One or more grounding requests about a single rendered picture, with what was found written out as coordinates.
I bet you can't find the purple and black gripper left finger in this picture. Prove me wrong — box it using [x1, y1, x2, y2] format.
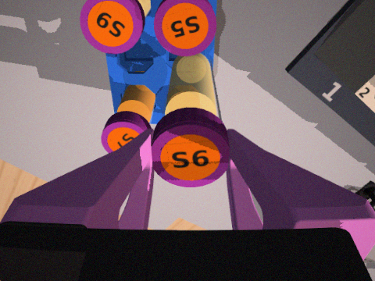
[0, 129, 155, 229]

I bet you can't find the blue tube rack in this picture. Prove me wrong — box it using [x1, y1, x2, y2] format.
[106, 0, 177, 124]

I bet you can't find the white button box with label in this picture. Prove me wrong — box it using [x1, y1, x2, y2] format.
[356, 181, 375, 262]

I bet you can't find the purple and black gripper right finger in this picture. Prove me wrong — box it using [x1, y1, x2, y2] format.
[226, 129, 375, 260]

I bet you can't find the grey flat mat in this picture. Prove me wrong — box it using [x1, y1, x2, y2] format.
[0, 0, 375, 230]

